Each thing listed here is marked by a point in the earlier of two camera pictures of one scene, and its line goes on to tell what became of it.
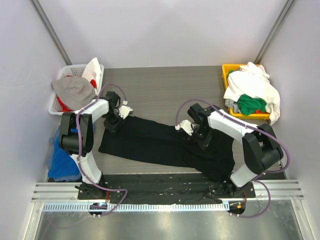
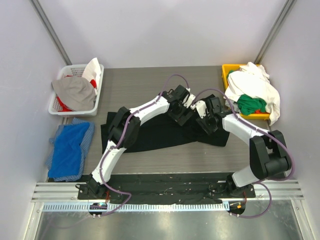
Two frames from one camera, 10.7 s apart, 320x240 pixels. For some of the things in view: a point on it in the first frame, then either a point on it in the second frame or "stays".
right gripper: (201, 136) → (206, 125)
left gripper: (111, 122) → (182, 119)
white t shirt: (253, 79) stays
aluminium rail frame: (266, 189) stays
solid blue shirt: (63, 165) stays
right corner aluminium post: (280, 21) stays
